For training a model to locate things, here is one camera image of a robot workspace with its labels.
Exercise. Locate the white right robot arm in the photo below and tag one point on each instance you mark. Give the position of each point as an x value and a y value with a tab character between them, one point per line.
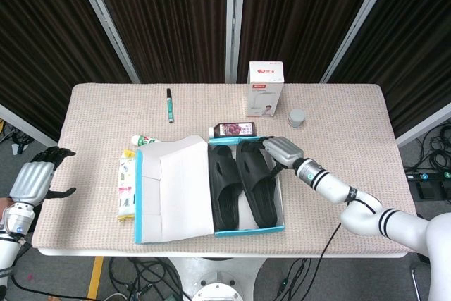
387	221

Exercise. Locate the small grey jar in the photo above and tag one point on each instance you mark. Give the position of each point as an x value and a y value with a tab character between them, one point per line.
296	117

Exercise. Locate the green marker pen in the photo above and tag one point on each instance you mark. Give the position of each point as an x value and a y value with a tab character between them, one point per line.
170	105

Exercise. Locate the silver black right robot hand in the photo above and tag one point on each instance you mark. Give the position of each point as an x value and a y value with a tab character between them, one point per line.
285	151

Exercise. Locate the white lamp carton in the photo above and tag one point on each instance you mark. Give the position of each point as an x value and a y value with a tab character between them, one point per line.
264	96

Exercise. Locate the grey partition frame post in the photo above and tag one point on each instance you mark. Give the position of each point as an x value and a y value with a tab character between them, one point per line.
24	128
105	22
359	22
423	126
235	22

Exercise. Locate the dark juice bottle purple label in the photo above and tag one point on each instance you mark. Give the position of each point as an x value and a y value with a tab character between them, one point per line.
232	129

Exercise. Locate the yellow white snack packet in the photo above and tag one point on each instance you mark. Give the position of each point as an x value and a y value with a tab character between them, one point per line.
125	188

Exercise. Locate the light blue shoe box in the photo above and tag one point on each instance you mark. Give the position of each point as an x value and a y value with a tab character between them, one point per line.
179	191

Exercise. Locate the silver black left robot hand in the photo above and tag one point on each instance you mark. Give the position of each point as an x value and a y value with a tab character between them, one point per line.
31	181

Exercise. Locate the white green toothpaste tube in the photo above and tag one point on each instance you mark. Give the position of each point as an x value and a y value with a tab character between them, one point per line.
142	140

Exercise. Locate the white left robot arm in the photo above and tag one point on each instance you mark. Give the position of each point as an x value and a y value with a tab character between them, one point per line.
14	230

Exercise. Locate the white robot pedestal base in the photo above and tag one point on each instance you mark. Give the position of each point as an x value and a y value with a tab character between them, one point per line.
215	280

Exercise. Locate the black slipper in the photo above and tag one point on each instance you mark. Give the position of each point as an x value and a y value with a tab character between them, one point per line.
259	195
223	191

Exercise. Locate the dark brown curtain panel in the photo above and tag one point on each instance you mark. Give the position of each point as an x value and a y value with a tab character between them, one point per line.
42	50
299	22
415	50
169	22

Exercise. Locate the beige cloth-covered table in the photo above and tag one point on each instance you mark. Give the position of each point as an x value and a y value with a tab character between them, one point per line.
105	121

